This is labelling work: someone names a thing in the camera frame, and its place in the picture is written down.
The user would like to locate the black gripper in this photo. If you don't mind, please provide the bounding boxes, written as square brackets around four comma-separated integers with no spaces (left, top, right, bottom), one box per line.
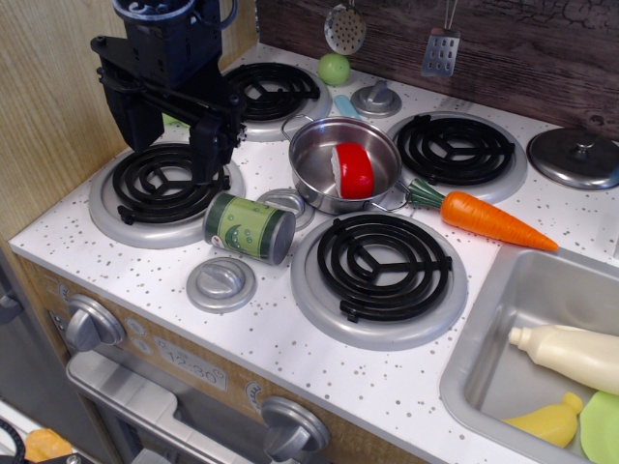
[90,34,245,185]

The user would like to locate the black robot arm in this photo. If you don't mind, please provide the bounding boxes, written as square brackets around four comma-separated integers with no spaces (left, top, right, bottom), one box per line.
[91,1,245,185]

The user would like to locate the small steel pan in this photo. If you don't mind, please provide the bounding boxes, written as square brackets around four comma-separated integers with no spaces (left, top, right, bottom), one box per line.
[281,117,402,215]

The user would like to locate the front left black burner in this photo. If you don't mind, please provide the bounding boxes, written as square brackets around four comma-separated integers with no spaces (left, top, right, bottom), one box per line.
[89,142,245,249]

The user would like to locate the black burner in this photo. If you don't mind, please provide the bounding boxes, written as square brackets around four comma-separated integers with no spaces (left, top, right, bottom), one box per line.
[291,213,468,351]
[224,62,332,142]
[388,111,527,203]
[89,142,245,249]

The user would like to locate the back left black burner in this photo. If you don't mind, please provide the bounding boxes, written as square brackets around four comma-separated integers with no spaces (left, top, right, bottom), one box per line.
[224,62,332,142]

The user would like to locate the green toy pea can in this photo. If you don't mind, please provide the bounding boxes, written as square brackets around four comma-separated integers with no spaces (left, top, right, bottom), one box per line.
[202,192,296,265]

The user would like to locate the grey stovetop knob middle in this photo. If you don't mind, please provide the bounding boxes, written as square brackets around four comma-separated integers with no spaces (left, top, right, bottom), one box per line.
[257,188,315,231]

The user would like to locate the grey stovetop knob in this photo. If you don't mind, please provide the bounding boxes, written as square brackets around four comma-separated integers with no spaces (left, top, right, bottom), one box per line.
[257,188,315,231]
[351,80,402,118]
[186,257,257,313]

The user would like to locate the grey stovetop knob front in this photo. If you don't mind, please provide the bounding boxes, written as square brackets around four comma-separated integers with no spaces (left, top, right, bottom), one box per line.
[186,257,257,313]

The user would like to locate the green toy ball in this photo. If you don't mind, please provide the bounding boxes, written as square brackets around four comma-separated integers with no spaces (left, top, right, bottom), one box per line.
[317,53,350,86]

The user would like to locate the light blue toy piece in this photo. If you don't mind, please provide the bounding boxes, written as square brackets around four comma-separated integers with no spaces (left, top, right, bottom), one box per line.
[334,95,362,120]

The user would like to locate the hanging metal skimmer spoon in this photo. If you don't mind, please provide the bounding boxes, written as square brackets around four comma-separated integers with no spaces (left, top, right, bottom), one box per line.
[323,0,367,56]

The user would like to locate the grey stovetop knob back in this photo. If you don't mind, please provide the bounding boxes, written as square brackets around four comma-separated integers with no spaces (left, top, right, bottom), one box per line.
[351,80,402,118]

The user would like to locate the grey oven knob left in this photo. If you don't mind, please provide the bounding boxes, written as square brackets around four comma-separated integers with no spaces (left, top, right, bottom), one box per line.
[66,294,126,352]

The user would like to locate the grey oven knob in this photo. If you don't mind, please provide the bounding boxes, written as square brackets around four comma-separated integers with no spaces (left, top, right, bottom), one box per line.
[66,294,126,352]
[261,395,331,463]

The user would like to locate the oven clock display panel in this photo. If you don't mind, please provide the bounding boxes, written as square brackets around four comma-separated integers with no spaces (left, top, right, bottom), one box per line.
[153,336,228,392]

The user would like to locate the front right black burner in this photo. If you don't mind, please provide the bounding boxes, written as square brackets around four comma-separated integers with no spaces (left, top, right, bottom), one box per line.
[291,213,468,351]

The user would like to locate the back right black burner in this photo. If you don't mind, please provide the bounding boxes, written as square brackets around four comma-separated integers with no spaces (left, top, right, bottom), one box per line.
[388,111,527,203]

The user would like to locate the hanging metal slotted spatula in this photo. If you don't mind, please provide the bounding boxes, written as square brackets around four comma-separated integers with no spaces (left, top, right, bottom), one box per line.
[421,0,460,77]

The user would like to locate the orange toy carrot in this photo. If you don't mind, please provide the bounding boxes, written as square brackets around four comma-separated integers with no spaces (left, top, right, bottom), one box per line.
[407,179,559,251]

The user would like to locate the grey oven knob right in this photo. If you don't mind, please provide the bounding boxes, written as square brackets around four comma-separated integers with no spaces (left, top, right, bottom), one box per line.
[261,395,331,463]

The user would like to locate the orange toy on floor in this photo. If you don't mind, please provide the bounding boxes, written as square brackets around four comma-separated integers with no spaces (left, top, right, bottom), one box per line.
[24,429,73,463]

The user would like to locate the grey toy sink basin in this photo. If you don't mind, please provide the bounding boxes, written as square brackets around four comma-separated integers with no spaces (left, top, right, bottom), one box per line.
[440,246,618,463]

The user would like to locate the steel pot lid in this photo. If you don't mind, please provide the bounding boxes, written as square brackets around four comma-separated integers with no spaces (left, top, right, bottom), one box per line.
[527,129,618,190]

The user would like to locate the cream toy sauce bottle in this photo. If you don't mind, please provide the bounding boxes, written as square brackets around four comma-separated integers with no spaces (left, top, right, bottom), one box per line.
[508,325,618,395]

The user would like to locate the yellow toy bottle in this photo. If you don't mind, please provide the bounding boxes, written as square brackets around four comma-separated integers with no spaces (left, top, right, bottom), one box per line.
[503,391,583,448]

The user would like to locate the light green toy plate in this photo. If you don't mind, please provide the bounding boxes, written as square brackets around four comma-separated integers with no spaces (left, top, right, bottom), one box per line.
[579,391,618,464]

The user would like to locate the grey oven door handle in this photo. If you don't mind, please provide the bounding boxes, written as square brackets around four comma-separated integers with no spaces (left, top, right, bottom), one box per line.
[66,352,269,463]

